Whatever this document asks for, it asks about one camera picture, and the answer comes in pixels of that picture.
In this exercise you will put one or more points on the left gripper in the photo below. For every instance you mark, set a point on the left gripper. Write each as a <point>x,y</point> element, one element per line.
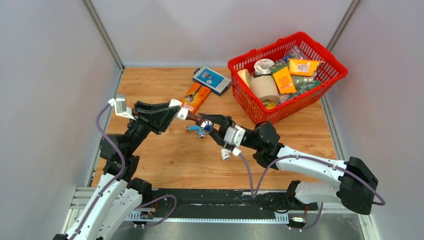
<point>157,120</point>

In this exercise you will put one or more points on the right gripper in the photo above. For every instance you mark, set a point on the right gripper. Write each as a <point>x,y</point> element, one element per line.
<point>224,122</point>

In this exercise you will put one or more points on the brown water faucet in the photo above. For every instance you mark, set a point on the brown water faucet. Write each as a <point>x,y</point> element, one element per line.
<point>205,124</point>

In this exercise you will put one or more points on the white pipe elbow fitting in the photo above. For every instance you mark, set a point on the white pipe elbow fitting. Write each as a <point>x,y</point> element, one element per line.
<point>182,112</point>
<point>225,154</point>

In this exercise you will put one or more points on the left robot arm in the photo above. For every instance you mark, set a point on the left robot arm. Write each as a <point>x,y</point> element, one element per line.
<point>118,193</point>

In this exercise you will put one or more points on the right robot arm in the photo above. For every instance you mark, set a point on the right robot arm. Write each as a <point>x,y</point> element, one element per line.
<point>347,182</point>

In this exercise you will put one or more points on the blue water faucet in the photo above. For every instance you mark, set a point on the blue water faucet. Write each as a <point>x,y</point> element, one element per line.
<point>200,133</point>

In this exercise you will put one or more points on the orange razor box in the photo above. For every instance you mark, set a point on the orange razor box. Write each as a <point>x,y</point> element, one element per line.
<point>195,97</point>

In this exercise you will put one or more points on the blue white box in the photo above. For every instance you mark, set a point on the blue white box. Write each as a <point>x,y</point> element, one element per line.
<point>215,81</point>

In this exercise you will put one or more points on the brown paper roll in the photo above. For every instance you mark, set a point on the brown paper roll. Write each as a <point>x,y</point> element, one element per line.
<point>265,89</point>

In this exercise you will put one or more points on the red plastic basket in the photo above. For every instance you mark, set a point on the red plastic basket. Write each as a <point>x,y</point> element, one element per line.
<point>328,73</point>

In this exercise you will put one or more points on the white tape roll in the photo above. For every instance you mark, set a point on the white tape roll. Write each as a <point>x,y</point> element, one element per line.
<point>262,66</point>

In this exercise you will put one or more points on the orange green sponge box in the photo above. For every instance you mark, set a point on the orange green sponge box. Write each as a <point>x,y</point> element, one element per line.
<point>282,77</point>

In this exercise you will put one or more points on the green plastic packet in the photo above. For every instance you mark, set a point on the green plastic packet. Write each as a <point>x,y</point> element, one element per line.
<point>304,84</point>

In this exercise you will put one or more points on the orange packet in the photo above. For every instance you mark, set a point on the orange packet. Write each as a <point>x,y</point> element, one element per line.
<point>303,67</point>

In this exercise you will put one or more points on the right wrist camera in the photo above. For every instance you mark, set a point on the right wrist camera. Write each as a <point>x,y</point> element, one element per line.
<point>234,136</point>

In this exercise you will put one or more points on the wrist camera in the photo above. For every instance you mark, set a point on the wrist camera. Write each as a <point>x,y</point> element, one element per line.
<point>234,136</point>
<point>119,103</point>

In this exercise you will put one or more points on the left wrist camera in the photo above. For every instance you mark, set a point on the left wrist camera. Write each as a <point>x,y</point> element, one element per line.
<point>119,103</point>

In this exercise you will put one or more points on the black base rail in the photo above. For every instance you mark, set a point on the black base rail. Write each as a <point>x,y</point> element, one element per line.
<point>203,205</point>

